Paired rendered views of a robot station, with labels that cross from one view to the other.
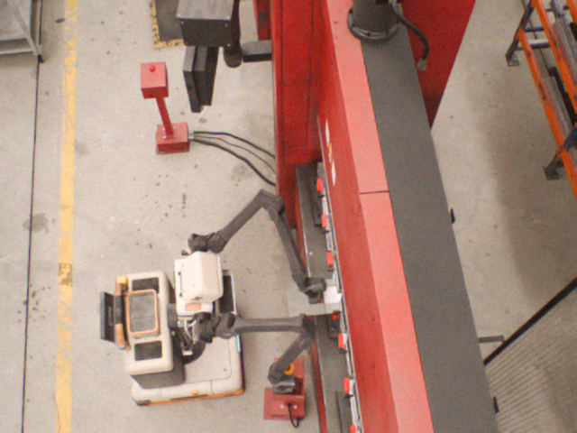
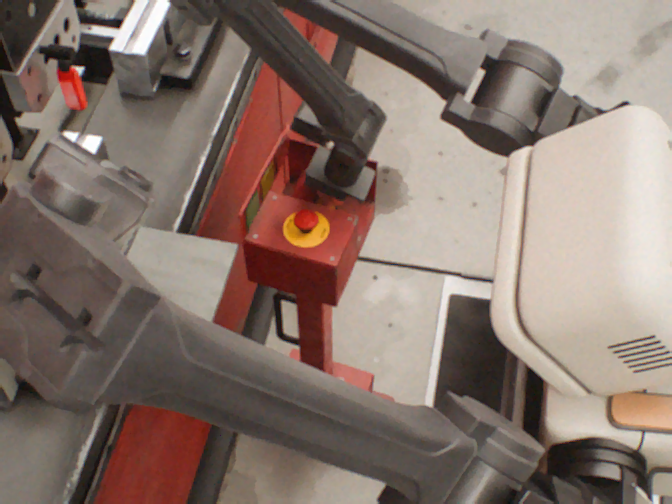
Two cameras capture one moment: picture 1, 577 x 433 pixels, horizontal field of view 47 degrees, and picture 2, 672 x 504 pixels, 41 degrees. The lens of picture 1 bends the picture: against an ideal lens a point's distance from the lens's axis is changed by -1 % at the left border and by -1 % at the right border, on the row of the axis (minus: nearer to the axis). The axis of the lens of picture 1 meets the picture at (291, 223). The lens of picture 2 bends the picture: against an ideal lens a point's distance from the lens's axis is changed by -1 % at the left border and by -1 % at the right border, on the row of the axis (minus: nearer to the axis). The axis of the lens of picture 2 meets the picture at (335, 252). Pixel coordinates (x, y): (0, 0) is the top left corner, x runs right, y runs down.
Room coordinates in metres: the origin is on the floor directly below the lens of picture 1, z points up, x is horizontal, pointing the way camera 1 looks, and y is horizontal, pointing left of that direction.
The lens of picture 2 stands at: (1.58, 0.34, 1.93)
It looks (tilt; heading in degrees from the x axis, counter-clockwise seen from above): 55 degrees down; 199
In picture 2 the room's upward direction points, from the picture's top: straight up
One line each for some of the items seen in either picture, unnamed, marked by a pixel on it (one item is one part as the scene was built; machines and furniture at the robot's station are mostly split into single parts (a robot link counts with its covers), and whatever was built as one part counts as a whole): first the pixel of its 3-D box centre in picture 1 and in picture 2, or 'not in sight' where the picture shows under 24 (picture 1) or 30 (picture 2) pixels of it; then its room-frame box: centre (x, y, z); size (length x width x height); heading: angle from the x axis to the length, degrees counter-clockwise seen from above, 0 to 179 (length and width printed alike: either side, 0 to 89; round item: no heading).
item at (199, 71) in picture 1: (203, 59); not in sight; (2.26, 0.47, 1.42); 0.45 x 0.12 x 0.36; 177
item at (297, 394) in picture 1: (288, 378); (311, 216); (0.74, 0.01, 0.75); 0.20 x 0.16 x 0.18; 179
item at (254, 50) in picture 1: (265, 71); not in sight; (2.37, 0.15, 1.17); 0.40 x 0.24 x 0.07; 6
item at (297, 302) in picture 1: (313, 298); (115, 285); (1.09, -0.12, 1.00); 0.26 x 0.18 x 0.01; 96
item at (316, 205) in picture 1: (315, 200); not in sight; (1.70, -0.14, 0.89); 0.30 x 0.05 x 0.03; 6
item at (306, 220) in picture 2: not in sight; (306, 224); (0.78, 0.02, 0.79); 0.04 x 0.04 x 0.04
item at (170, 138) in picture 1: (162, 109); not in sight; (2.64, 0.89, 0.41); 0.25 x 0.20 x 0.83; 96
